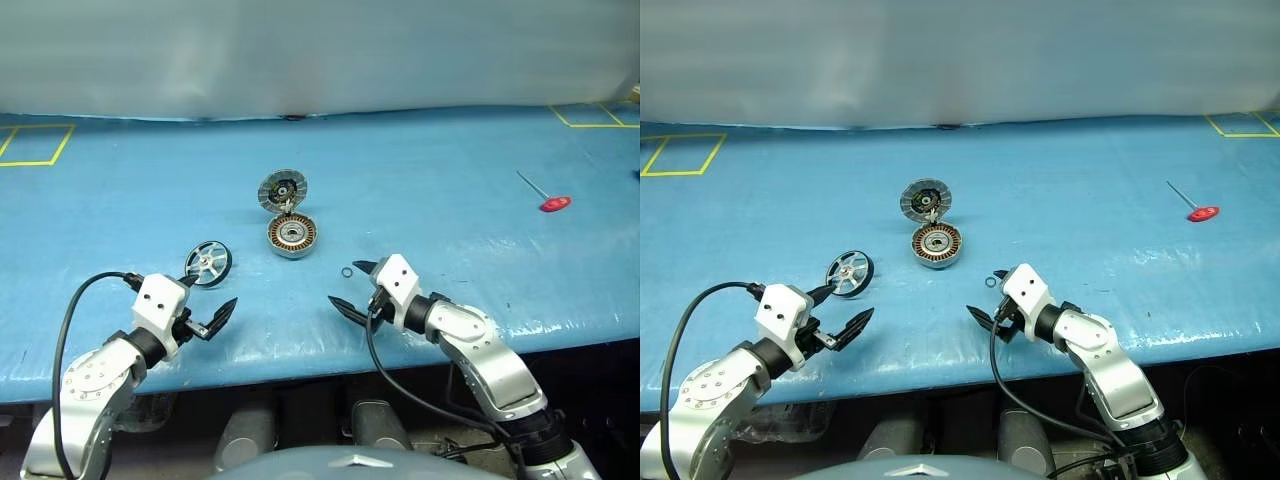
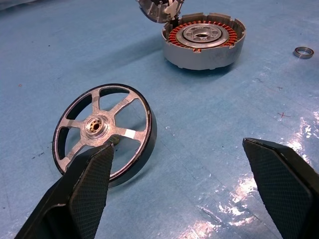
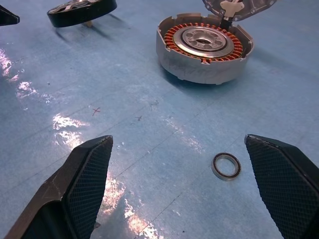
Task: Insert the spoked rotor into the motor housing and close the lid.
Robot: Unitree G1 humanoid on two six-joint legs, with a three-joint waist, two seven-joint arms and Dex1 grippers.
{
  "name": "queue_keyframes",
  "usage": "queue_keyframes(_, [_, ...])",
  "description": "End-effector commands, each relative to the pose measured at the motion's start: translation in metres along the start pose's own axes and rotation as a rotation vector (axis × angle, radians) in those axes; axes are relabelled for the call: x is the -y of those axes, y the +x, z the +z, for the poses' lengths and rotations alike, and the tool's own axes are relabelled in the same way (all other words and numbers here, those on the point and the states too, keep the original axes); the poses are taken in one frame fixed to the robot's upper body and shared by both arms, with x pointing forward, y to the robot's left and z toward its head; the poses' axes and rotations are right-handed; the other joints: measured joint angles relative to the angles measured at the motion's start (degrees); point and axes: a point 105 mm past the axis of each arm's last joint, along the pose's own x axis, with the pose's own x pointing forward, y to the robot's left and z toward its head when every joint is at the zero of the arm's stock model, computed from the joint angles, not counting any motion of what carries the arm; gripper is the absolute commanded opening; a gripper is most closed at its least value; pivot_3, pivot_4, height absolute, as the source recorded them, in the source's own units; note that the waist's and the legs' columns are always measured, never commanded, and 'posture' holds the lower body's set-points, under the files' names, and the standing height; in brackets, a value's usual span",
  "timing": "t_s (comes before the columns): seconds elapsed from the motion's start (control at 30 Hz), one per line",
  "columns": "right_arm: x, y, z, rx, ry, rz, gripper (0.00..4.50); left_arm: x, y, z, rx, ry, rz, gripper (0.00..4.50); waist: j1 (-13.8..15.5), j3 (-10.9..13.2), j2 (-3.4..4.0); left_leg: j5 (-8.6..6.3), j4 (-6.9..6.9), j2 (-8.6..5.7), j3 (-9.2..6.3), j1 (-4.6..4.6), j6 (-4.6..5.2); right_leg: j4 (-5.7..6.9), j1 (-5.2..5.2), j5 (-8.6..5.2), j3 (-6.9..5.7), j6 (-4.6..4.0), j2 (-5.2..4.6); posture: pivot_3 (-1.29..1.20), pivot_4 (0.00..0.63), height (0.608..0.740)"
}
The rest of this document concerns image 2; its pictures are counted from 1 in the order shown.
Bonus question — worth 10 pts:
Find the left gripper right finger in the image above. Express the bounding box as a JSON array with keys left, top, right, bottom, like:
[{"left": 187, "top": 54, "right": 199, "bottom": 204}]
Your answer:
[{"left": 242, "top": 137, "right": 319, "bottom": 239}]

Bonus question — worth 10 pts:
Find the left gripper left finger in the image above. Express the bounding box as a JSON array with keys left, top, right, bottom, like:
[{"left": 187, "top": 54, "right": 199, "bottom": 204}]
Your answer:
[{"left": 14, "top": 143, "right": 115, "bottom": 239}]

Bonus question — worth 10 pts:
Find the silver spoked rotor black rim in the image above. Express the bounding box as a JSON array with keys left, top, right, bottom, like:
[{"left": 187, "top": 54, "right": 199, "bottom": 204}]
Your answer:
[{"left": 51, "top": 83, "right": 158, "bottom": 188}]

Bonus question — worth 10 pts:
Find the gray motor stator housing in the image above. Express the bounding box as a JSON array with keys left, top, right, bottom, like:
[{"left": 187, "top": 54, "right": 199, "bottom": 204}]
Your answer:
[{"left": 161, "top": 12, "right": 247, "bottom": 71}]

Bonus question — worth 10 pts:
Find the silver round motor end cover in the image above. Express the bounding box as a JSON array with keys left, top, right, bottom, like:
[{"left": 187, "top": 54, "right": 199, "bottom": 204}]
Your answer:
[{"left": 136, "top": 0, "right": 185, "bottom": 24}]

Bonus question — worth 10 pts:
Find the small steel bearing ring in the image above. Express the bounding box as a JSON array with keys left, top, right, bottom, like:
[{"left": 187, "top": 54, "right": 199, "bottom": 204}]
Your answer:
[{"left": 293, "top": 46, "right": 315, "bottom": 60}]

